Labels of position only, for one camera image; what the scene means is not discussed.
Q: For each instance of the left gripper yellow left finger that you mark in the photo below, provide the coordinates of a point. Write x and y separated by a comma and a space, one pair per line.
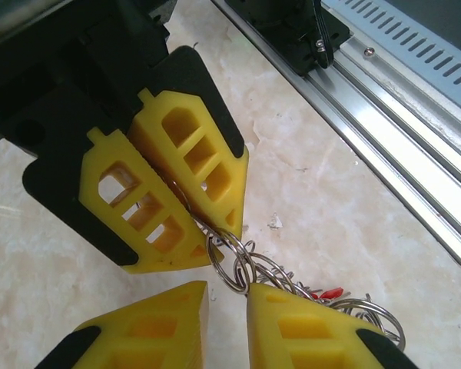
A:
146, 334

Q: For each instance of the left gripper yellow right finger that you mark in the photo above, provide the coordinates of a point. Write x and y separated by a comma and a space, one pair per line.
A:
299, 338

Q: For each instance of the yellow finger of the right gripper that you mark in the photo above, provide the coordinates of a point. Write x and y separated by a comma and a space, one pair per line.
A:
223, 127
88, 184

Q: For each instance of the red key tag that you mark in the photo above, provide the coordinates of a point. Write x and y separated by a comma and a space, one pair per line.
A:
330, 293

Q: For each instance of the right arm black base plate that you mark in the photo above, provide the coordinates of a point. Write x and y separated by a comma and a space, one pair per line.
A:
303, 57

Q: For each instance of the aluminium mounting rail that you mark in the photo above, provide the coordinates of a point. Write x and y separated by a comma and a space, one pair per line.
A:
388, 127

